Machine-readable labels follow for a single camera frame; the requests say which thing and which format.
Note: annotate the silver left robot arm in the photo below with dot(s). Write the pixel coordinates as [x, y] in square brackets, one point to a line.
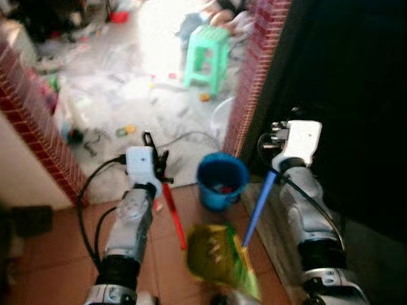
[128, 222]

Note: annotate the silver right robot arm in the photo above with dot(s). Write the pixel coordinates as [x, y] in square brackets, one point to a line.
[308, 213]

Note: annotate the small yellow floor item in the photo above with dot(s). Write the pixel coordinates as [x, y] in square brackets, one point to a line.
[130, 129]

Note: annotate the small orange floor item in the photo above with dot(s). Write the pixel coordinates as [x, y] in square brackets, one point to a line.
[205, 98]

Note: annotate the dark box on floor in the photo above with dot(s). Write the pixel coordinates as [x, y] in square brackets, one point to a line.
[28, 221]

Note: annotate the blue plastic bucket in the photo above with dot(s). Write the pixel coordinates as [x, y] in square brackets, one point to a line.
[222, 184]

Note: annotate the clear plastic bag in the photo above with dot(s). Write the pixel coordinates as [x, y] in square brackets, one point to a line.
[68, 111]

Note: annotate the green plastic stool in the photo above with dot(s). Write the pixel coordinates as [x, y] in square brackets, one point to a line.
[206, 54]

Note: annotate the red bowl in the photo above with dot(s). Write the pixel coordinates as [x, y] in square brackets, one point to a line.
[118, 16]

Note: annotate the crouching person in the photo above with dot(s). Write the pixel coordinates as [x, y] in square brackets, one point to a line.
[222, 16]

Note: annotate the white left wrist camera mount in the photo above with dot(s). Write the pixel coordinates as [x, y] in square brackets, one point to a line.
[140, 164]

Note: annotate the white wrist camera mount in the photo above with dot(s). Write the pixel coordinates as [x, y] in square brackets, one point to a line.
[302, 141]
[140, 164]

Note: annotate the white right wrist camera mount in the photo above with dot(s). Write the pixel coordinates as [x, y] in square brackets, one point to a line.
[302, 141]

